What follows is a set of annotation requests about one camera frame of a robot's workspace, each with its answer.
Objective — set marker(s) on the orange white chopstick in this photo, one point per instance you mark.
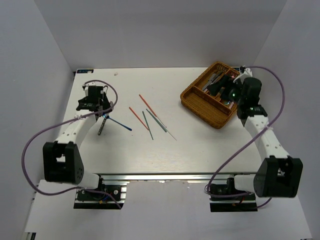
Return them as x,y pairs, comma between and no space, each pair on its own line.
152,111

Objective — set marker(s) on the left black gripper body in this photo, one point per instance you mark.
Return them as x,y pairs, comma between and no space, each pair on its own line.
106,107

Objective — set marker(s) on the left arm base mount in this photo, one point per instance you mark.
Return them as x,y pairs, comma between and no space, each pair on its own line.
109,195

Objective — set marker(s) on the blue label sticker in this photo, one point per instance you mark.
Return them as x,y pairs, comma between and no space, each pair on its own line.
84,71

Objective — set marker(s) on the teal chopstick right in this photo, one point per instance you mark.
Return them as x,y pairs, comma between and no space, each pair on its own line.
157,121

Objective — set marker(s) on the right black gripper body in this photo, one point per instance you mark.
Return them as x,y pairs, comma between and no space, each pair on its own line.
234,93

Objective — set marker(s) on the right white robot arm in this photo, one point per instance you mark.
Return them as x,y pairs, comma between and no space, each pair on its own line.
279,173

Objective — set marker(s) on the blue fork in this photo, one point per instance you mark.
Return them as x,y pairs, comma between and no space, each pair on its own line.
117,122

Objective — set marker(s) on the orange chopstick left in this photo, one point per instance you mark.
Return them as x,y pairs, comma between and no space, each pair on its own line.
140,120

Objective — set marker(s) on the orange wicker cutlery tray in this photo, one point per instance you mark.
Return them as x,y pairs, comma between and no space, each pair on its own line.
209,108

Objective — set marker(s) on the teal chopstick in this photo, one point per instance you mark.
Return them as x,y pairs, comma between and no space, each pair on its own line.
145,118
157,121

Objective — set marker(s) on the silver patterned table knife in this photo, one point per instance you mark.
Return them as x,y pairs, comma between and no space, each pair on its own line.
214,77

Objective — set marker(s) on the teal chopstick left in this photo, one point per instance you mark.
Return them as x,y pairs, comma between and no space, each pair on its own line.
145,118

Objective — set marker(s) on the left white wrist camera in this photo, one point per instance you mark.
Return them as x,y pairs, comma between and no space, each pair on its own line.
86,87

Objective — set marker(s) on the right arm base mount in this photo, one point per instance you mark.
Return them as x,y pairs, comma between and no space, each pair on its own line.
225,198

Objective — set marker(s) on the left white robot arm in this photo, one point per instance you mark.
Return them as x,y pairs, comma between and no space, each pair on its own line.
61,158

